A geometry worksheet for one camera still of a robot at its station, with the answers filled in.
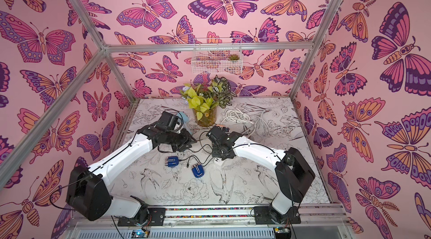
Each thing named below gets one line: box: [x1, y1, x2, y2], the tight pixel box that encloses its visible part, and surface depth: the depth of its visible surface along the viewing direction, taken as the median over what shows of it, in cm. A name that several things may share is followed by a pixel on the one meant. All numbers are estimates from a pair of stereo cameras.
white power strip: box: [213, 157, 224, 166], surface depth 89 cm
